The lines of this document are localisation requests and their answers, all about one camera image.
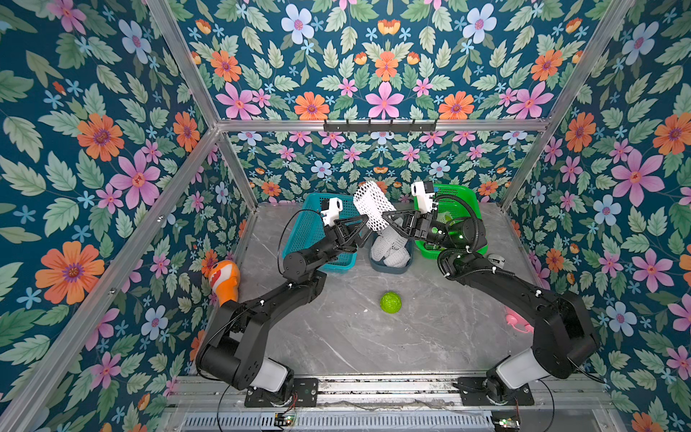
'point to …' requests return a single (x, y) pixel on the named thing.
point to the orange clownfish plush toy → (224, 278)
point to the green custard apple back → (390, 302)
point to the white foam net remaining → (390, 246)
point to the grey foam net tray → (380, 265)
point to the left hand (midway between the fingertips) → (370, 230)
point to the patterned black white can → (496, 260)
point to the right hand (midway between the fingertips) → (393, 214)
